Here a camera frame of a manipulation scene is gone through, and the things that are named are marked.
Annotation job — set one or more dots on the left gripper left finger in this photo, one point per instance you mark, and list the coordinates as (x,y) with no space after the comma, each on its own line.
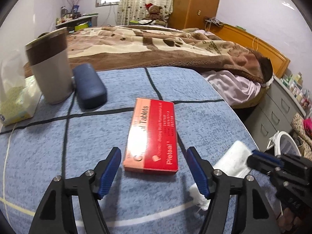
(55,213)

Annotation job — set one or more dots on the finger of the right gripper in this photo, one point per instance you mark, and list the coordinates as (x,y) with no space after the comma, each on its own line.
(263,162)

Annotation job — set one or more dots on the red tablet box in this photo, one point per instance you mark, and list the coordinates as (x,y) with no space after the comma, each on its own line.
(152,141)

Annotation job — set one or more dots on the white trash bin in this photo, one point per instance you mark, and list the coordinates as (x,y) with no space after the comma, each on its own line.
(282,143)

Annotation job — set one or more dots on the right hand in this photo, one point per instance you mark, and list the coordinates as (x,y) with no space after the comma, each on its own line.
(288,221)

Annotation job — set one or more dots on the floral clothes pile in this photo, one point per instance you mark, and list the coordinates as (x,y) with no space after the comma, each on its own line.
(297,125)

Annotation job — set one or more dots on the grey drawer cabinet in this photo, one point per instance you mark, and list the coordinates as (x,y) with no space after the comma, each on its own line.
(274,113)

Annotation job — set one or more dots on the pink bed sheet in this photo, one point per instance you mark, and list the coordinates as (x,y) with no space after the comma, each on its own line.
(239,92)

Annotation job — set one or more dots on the navy glasses case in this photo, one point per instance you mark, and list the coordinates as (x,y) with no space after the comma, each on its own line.
(91,92)

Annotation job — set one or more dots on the orange wooden headboard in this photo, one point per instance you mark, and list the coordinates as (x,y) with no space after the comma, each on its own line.
(229,33)

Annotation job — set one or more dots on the tissue pack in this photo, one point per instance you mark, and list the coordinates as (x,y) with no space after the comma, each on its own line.
(19,95)

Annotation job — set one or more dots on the brown white tumbler cup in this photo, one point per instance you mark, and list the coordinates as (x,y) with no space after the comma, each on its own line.
(48,59)

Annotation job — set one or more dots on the brown paw print blanket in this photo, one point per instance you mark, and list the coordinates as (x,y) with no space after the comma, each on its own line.
(109,48)

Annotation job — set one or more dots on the cluttered side desk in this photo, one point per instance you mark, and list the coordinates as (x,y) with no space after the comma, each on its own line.
(74,21)

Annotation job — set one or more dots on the orange wooden wardrobe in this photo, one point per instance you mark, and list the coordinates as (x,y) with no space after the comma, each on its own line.
(192,13)

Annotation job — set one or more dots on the brown teddy bear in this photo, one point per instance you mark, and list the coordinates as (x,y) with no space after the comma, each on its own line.
(154,15)

